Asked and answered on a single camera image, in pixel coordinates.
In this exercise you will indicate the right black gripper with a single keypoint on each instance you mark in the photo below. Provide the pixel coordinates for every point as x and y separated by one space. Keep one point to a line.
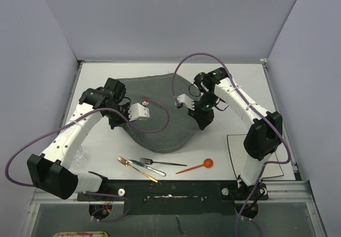
202 118

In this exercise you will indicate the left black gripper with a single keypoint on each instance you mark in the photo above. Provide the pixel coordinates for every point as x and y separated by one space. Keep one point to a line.
113 124

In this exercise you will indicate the dark grey cloth placemat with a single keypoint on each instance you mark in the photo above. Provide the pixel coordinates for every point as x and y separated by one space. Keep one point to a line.
173 126

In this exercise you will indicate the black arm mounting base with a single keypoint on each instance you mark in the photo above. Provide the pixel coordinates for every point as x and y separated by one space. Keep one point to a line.
174 197

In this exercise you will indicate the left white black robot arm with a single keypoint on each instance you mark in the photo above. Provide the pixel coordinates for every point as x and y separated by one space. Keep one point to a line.
49 171

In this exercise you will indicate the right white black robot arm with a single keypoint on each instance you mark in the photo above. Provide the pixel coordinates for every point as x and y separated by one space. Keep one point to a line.
264 127

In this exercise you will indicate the gold fork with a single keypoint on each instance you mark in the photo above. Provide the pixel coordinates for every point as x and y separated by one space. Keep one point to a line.
128 164

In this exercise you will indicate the clear plastic cup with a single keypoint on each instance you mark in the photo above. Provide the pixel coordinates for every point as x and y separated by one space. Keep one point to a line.
80 158

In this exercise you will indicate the white square plate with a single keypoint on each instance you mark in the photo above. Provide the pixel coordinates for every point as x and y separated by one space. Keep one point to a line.
238 156

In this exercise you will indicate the orange plastic spoon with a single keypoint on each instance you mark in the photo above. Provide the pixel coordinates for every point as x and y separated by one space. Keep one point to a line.
207 163

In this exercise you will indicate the silver table knife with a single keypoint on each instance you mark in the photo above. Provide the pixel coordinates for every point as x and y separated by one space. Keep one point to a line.
161 173

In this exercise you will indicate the floral tray edge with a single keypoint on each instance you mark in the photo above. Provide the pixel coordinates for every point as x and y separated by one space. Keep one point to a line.
81 234

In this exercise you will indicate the dark handled silver fork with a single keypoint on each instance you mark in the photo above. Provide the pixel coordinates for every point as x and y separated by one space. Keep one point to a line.
150 162

